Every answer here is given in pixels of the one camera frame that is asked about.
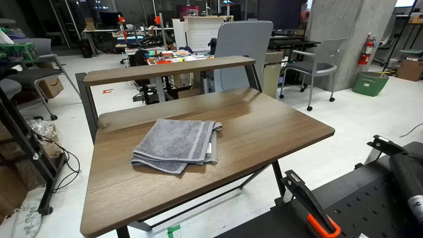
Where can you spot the grey folded towel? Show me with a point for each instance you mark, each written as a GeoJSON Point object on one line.
{"type": "Point", "coordinates": [175, 142]}

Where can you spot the light wooden cabinet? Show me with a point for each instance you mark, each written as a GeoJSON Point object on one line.
{"type": "Point", "coordinates": [272, 74]}

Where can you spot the cluttered desk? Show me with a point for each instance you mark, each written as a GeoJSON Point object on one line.
{"type": "Point", "coordinates": [165, 59]}

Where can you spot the grey partition panel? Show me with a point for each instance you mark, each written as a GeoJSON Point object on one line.
{"type": "Point", "coordinates": [243, 43]}

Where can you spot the white cabinet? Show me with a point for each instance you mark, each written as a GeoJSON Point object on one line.
{"type": "Point", "coordinates": [201, 33]}

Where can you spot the grey chair on castors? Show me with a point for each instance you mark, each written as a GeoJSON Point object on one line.
{"type": "Point", "coordinates": [314, 66]}

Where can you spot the black monitor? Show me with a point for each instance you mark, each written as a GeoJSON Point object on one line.
{"type": "Point", "coordinates": [109, 19]}

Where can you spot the green plastic bin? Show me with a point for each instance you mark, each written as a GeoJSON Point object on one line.
{"type": "Point", "coordinates": [369, 84]}

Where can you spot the small cardboard box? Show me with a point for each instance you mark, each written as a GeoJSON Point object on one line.
{"type": "Point", "coordinates": [51, 87]}

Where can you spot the clear plastic bag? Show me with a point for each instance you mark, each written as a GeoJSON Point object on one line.
{"type": "Point", "coordinates": [44, 129]}

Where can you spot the red fire extinguisher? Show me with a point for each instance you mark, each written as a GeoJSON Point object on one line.
{"type": "Point", "coordinates": [366, 53]}

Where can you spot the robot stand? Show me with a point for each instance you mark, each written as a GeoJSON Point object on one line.
{"type": "Point", "coordinates": [357, 205]}

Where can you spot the grey armchair with metal legs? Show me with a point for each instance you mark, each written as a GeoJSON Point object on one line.
{"type": "Point", "coordinates": [31, 75]}

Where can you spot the black metal rack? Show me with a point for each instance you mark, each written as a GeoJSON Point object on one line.
{"type": "Point", "coordinates": [19, 135]}

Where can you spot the green patterned box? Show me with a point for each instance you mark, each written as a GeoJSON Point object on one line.
{"type": "Point", "coordinates": [18, 52]}

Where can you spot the large cardboard box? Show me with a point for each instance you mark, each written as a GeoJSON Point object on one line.
{"type": "Point", "coordinates": [410, 70]}

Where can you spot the stack of flat cardboard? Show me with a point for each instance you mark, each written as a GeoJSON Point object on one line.
{"type": "Point", "coordinates": [13, 185]}

